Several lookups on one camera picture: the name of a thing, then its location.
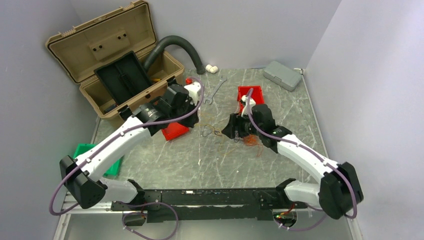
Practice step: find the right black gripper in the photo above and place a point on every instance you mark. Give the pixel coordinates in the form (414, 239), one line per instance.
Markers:
(238, 122)

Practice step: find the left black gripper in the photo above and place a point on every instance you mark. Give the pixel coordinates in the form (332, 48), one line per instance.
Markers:
(192, 120)

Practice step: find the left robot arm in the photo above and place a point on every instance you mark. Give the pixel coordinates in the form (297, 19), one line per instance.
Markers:
(83, 176)

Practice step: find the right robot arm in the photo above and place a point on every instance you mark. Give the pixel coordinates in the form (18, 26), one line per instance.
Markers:
(298, 155)

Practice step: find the red bin near toolbox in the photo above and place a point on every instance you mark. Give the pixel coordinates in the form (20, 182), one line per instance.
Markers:
(174, 130)

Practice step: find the white pipe fitting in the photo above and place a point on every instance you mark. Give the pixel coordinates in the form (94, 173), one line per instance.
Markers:
(211, 69)

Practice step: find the steel open-end wrench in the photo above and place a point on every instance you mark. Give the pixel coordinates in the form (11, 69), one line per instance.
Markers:
(210, 98)

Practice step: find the red bin right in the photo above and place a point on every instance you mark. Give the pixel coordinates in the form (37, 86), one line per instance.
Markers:
(256, 95)

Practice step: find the black toolbox tray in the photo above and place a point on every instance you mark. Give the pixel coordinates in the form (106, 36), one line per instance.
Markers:
(124, 78)

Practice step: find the grey plastic case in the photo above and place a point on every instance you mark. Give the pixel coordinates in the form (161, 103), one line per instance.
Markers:
(282, 75)

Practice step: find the green plastic bin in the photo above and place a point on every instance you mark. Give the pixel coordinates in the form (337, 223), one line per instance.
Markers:
(112, 171)

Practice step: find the tan open toolbox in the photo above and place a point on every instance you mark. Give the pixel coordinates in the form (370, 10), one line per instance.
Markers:
(103, 40)

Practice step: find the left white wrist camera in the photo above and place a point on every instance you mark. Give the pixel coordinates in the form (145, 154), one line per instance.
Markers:
(194, 87)

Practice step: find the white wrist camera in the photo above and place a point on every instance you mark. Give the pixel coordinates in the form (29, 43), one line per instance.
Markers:
(194, 87)
(246, 105)

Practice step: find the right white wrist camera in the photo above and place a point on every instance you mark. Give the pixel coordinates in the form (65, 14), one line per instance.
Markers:
(246, 105)

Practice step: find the black aluminium base frame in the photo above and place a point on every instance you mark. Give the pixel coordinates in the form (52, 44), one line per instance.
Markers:
(159, 205)

